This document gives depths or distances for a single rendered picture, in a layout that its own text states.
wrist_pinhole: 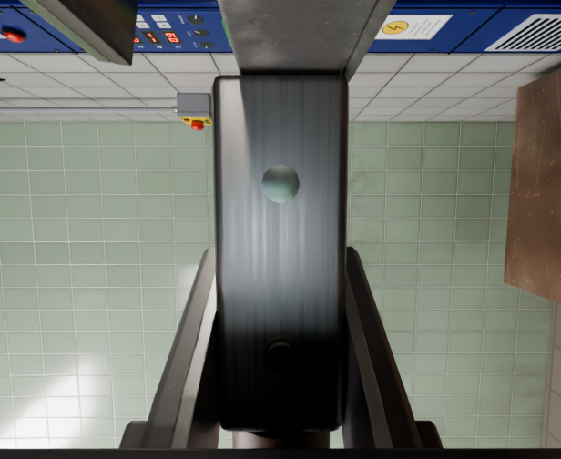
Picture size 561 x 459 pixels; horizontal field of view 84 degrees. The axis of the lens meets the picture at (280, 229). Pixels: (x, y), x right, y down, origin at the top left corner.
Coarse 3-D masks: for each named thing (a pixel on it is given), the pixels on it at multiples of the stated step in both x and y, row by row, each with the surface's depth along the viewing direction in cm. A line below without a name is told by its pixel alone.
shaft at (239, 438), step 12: (240, 432) 9; (276, 432) 8; (288, 432) 8; (324, 432) 9; (240, 444) 9; (252, 444) 8; (264, 444) 8; (276, 444) 8; (288, 444) 8; (300, 444) 8; (312, 444) 8; (324, 444) 9
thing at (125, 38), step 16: (48, 0) 27; (64, 0) 27; (80, 0) 29; (96, 0) 31; (112, 0) 34; (128, 0) 37; (64, 16) 29; (80, 16) 30; (96, 16) 32; (112, 16) 34; (128, 16) 38; (80, 32) 32; (96, 32) 32; (112, 32) 35; (128, 32) 38; (96, 48) 36; (112, 48) 35; (128, 48) 39; (128, 64) 39
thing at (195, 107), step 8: (184, 96) 94; (192, 96) 94; (200, 96) 94; (208, 96) 94; (184, 104) 94; (192, 104) 94; (200, 104) 94; (208, 104) 94; (184, 112) 94; (192, 112) 94; (200, 112) 94; (208, 112) 94; (192, 120) 98; (200, 120) 98; (208, 120) 98
